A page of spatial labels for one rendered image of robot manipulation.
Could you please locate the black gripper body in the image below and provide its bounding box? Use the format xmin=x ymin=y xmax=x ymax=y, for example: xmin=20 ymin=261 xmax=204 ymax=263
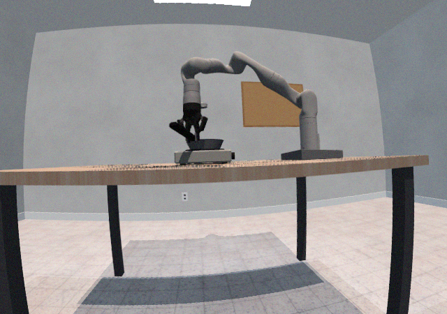
xmin=182 ymin=103 xmax=202 ymax=126

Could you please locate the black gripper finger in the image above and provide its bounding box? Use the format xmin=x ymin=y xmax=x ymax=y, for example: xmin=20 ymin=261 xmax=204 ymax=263
xmin=177 ymin=117 xmax=191 ymax=143
xmin=191 ymin=116 xmax=208 ymax=142

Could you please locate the beige hot plate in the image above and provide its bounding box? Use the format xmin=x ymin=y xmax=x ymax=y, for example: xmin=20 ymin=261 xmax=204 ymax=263
xmin=175 ymin=149 xmax=235 ymax=165

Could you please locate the grey frying pan with black handle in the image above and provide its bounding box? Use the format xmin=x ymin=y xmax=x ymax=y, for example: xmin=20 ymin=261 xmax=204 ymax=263
xmin=169 ymin=122 xmax=223 ymax=149

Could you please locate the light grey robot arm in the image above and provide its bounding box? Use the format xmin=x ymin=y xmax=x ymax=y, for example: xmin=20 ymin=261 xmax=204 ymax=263
xmin=181 ymin=52 xmax=320 ymax=149

